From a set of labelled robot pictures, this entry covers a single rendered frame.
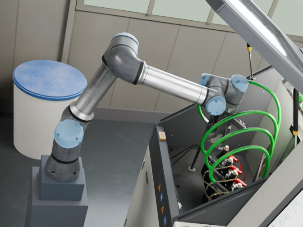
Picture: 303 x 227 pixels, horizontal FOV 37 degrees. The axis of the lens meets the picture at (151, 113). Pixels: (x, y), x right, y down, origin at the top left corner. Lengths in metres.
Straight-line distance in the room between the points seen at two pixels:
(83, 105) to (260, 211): 0.83
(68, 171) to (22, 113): 1.31
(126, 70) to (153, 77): 0.11
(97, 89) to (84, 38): 1.64
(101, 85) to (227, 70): 2.19
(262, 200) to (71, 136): 0.79
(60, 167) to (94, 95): 0.34
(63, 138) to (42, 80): 1.35
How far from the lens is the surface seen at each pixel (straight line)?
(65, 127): 1.91
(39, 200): 2.06
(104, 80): 1.87
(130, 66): 1.69
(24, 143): 3.39
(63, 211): 2.08
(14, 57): 3.59
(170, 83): 1.72
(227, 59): 3.89
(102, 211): 3.15
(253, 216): 1.80
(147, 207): 2.33
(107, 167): 3.47
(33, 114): 3.17
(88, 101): 1.94
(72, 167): 1.98
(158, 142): 2.26
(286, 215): 1.65
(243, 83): 1.88
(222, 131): 2.01
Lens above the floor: 2.29
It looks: 33 degrees down
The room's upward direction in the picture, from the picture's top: 17 degrees clockwise
